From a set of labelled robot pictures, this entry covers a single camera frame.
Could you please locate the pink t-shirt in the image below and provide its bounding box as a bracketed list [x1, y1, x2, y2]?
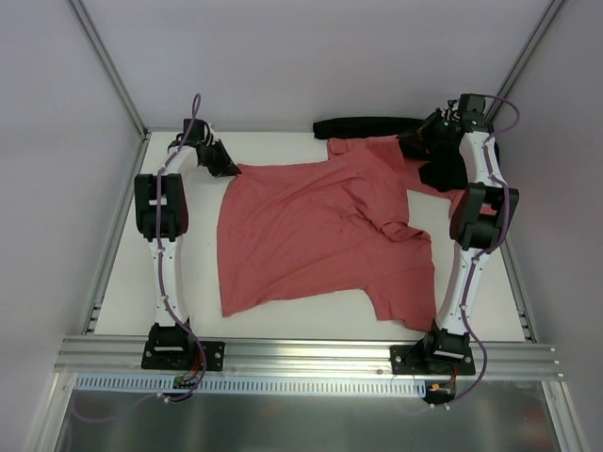
[327, 136, 464, 217]
[217, 137, 436, 331]

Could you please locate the white slotted cable duct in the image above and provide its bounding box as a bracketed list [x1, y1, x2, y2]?
[74, 374, 426, 398]

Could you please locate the left side aluminium rail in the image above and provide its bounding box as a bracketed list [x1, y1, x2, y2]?
[78, 132, 151, 335]

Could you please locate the right side aluminium rail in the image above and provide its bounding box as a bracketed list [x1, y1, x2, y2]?
[501, 239, 539, 343]

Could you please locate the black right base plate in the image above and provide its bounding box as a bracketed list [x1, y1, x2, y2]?
[389, 343, 476, 376]

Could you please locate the right aluminium frame post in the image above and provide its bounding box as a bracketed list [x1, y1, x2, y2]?
[497, 0, 567, 100]

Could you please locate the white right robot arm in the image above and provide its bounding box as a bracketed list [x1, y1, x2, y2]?
[390, 93, 519, 376]

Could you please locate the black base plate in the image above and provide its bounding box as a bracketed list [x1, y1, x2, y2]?
[140, 339, 226, 371]
[389, 343, 476, 376]

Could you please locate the left aluminium frame post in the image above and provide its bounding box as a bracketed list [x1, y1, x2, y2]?
[65, 0, 148, 138]

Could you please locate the aluminium frame post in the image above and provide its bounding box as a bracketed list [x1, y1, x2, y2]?
[65, 0, 148, 138]
[497, 0, 567, 100]

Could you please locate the aluminium rail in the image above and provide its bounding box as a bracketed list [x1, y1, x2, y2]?
[78, 132, 151, 335]
[501, 239, 539, 343]
[54, 334, 565, 381]

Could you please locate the aluminium front rail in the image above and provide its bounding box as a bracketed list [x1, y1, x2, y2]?
[54, 334, 565, 381]

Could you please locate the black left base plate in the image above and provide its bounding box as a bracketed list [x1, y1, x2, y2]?
[140, 339, 226, 371]

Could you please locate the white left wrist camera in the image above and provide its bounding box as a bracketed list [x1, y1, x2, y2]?
[202, 122, 220, 147]

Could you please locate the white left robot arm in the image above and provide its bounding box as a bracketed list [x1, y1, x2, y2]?
[134, 118, 241, 368]

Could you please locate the black t-shirt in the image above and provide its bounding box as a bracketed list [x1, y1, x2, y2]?
[313, 117, 469, 192]

